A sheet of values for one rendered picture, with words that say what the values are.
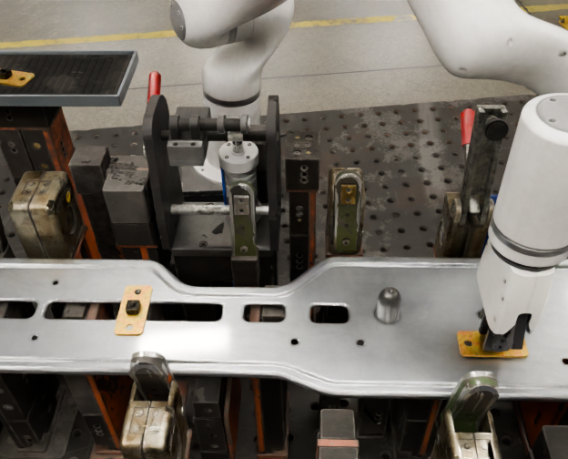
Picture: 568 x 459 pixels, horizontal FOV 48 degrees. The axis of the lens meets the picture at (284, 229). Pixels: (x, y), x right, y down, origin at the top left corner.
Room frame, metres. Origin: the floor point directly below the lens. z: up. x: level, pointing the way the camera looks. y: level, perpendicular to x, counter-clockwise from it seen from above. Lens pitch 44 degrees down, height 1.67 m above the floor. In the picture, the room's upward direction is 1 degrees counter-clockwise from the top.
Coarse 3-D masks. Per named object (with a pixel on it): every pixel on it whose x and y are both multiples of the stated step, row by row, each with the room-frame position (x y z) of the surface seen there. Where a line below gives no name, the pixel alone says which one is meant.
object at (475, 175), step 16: (480, 112) 0.67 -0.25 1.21; (496, 112) 0.68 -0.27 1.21; (480, 128) 0.67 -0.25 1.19; (496, 128) 0.64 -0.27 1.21; (480, 144) 0.67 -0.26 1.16; (496, 144) 0.67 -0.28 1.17; (480, 160) 0.67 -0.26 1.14; (496, 160) 0.66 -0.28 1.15; (464, 176) 0.67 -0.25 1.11; (480, 176) 0.67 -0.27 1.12; (464, 192) 0.66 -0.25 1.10; (480, 192) 0.66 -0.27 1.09; (464, 208) 0.65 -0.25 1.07
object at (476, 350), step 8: (464, 336) 0.48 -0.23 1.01; (472, 336) 0.48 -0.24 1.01; (480, 336) 0.48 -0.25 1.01; (464, 344) 0.47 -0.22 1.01; (472, 344) 0.47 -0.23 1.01; (480, 344) 0.47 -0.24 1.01; (464, 352) 0.46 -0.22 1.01; (472, 352) 0.46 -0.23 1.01; (480, 352) 0.46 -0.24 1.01; (488, 352) 0.46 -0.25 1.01; (496, 352) 0.46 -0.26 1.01; (504, 352) 0.46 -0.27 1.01; (512, 352) 0.45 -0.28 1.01; (520, 352) 0.45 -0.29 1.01; (528, 352) 0.45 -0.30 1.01
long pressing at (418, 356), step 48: (0, 288) 0.59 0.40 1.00; (48, 288) 0.59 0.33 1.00; (96, 288) 0.58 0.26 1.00; (192, 288) 0.58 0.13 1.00; (240, 288) 0.57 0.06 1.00; (288, 288) 0.57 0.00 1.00; (336, 288) 0.57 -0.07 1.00; (432, 288) 0.57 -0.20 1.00; (0, 336) 0.51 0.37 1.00; (48, 336) 0.50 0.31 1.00; (96, 336) 0.50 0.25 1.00; (144, 336) 0.50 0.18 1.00; (192, 336) 0.50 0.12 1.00; (240, 336) 0.50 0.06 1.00; (288, 336) 0.49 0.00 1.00; (336, 336) 0.49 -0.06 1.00; (384, 336) 0.49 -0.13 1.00; (432, 336) 0.49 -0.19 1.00; (528, 336) 0.48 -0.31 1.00; (336, 384) 0.42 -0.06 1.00; (384, 384) 0.42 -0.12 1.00; (432, 384) 0.42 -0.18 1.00; (528, 384) 0.41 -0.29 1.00
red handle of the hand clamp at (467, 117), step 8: (464, 112) 0.78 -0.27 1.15; (472, 112) 0.77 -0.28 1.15; (464, 120) 0.76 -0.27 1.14; (472, 120) 0.76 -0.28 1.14; (464, 128) 0.75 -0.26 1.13; (464, 136) 0.75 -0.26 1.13; (464, 144) 0.74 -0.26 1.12; (464, 152) 0.73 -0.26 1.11; (464, 160) 0.72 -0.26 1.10; (464, 168) 0.71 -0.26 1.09; (472, 200) 0.66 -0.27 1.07; (472, 208) 0.66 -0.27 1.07; (480, 208) 0.66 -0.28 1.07
